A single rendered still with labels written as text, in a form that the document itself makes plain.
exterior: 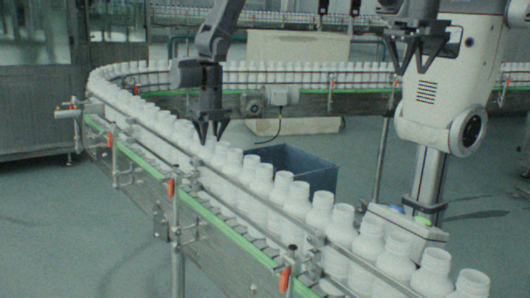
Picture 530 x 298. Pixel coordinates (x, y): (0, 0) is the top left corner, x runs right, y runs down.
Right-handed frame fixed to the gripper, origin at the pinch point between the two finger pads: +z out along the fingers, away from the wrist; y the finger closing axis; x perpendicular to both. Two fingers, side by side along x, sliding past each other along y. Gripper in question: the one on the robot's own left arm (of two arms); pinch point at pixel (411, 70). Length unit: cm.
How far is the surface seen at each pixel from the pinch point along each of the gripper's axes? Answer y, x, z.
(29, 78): -7, 350, 60
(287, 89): 95, 150, 38
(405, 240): -14.3, -14.0, 24.1
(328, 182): 39, 56, 51
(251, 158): -14.6, 28.8, 24.1
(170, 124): -17, 67, 25
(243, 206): -18.0, 26.0, 34.4
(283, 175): -14.4, 16.9, 24.2
